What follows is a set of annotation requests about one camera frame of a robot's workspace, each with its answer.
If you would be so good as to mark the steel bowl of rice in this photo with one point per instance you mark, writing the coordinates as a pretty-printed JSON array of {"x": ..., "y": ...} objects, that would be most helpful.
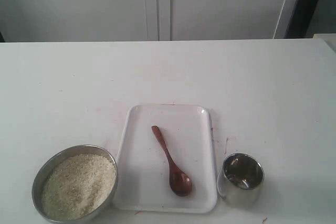
[{"x": 52, "y": 163}]

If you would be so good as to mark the small steel cup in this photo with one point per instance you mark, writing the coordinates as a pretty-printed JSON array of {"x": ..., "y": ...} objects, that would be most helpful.
[{"x": 240, "y": 180}]

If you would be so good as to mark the uncooked white rice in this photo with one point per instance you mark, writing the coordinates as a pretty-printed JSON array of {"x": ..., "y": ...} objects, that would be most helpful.
[{"x": 78, "y": 186}]

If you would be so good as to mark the brown wooden spoon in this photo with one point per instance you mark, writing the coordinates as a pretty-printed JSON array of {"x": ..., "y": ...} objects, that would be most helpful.
[{"x": 179, "y": 181}]

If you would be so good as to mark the white rectangular tray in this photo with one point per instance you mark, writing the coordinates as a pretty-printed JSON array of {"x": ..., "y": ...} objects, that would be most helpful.
[{"x": 153, "y": 136}]

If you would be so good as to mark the white cabinet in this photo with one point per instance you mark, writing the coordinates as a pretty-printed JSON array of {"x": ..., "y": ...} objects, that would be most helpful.
[{"x": 143, "y": 20}]

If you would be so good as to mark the dark vertical post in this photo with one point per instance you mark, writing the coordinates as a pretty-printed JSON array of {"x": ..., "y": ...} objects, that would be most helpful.
[{"x": 311, "y": 17}]

